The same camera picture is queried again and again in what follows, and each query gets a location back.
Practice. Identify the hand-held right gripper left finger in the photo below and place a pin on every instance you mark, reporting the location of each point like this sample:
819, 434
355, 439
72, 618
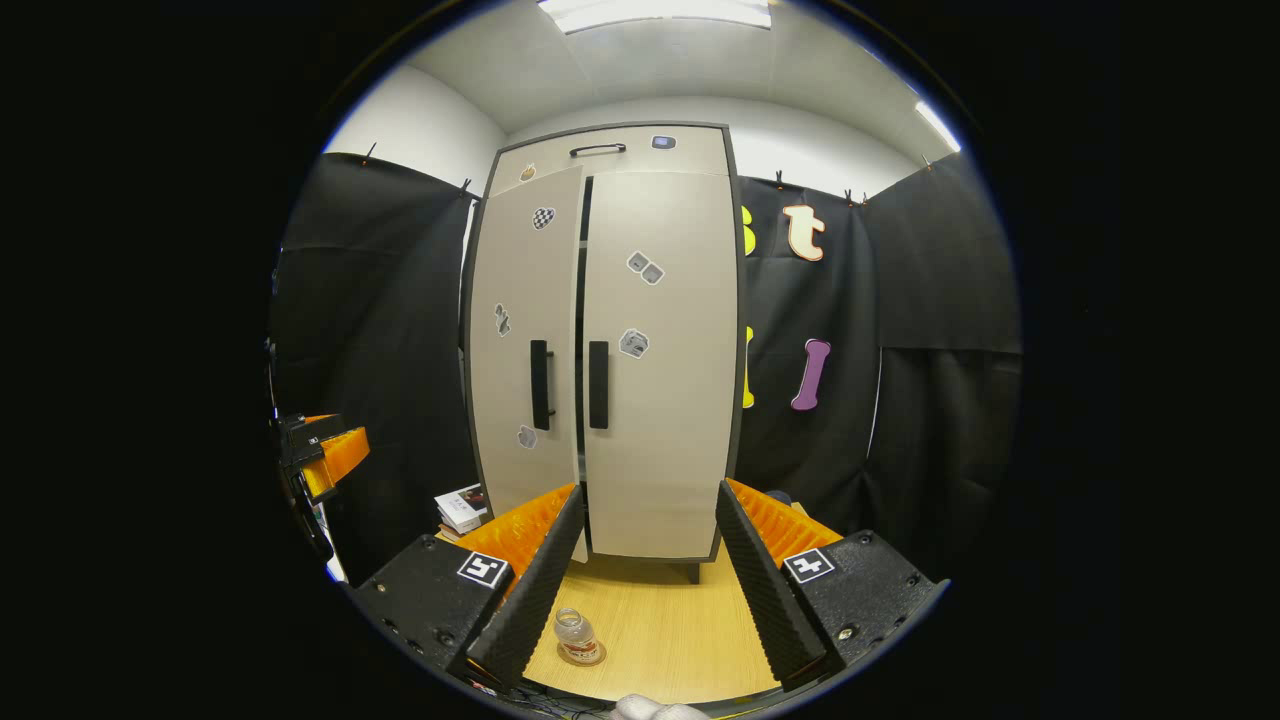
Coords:
530, 600

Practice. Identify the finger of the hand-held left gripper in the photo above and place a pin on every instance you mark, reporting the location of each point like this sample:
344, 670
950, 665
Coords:
345, 455

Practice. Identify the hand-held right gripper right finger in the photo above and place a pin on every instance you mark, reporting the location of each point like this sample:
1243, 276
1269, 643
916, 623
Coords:
768, 590

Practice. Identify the clear plastic bottle red label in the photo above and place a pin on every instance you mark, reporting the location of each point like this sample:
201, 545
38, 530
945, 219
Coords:
575, 632

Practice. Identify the round brown coaster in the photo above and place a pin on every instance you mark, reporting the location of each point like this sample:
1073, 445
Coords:
592, 660

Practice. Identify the gray cabinet door cube stickers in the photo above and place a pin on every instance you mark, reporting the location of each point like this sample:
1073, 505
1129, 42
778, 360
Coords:
670, 420

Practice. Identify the gray cabinet door checkered sticker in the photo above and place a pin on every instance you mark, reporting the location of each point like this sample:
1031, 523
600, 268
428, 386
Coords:
520, 300

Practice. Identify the gray cabinet drawer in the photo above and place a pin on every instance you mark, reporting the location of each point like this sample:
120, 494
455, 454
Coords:
620, 170

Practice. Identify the gray cabinet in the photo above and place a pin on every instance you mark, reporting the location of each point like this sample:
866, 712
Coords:
610, 150

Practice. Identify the stack of books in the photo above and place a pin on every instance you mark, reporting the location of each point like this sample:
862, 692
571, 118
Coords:
462, 510

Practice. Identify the black backdrop cloth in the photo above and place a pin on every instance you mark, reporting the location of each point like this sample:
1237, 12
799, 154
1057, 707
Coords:
920, 440

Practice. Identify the narrow ceiling light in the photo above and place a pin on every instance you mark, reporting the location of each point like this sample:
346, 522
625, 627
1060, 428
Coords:
937, 125

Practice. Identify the large ceiling light panel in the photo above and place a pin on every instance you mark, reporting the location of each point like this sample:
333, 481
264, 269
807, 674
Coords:
650, 12

